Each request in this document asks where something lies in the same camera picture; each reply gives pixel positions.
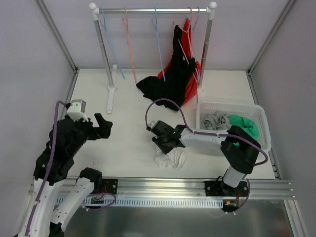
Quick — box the white clothes rack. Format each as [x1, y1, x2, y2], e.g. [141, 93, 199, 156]
[89, 1, 217, 114]

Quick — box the green tank top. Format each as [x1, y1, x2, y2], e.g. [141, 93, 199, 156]
[229, 115, 260, 140]

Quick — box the white slotted cable duct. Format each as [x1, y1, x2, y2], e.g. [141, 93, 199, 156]
[54, 196, 224, 208]

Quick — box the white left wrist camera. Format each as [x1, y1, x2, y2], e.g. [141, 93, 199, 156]
[66, 99, 89, 121]

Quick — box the grey tank top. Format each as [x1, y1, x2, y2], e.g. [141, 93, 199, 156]
[199, 112, 232, 130]

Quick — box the light blue wire hanger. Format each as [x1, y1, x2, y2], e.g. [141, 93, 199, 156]
[101, 8, 125, 79]

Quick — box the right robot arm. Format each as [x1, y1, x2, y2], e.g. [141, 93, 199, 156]
[147, 120, 262, 196]

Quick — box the white tank top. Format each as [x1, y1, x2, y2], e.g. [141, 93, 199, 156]
[154, 146, 188, 170]

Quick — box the white plastic basket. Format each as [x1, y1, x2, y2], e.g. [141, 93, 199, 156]
[196, 101, 271, 153]

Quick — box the black tank top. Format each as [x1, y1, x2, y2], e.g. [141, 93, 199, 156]
[136, 25, 201, 111]

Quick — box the aluminium frame post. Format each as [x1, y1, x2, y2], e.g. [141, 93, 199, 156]
[35, 0, 78, 73]

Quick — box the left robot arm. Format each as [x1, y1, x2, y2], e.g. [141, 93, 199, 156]
[18, 113, 113, 237]

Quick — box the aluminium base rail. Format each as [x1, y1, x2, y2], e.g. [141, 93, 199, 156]
[99, 177, 296, 200]

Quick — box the red tank top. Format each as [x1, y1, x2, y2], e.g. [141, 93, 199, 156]
[157, 24, 198, 106]

